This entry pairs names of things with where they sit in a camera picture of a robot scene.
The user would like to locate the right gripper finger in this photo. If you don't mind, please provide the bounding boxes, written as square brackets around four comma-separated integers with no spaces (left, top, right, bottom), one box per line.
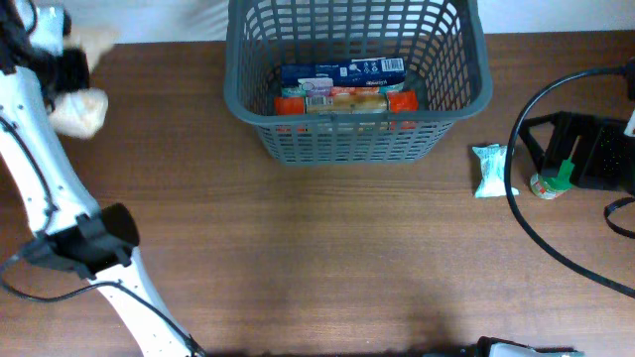
[518,111,572,173]
[539,116,588,179]

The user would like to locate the green lid jar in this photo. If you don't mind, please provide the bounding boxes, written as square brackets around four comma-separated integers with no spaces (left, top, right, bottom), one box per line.
[530,160,574,200]

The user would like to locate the beige crinkled pouch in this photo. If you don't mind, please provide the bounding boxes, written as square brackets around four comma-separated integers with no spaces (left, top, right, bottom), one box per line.
[49,26,119,140]

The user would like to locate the grey plastic basket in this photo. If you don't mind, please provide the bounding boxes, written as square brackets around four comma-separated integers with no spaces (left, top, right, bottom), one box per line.
[224,0,493,165]

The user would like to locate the blue tissue multipack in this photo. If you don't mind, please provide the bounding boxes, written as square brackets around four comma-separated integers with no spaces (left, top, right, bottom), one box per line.
[281,58,406,97]

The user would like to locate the orange spaghetti packet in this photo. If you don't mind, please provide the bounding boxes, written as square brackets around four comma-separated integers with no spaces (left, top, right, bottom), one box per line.
[274,91,419,115]

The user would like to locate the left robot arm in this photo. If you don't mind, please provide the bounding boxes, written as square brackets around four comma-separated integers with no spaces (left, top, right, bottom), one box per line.
[1,1,205,356]

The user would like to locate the mint green wipes packet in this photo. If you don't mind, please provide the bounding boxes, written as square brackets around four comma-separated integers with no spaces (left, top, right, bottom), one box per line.
[472,144,507,198]

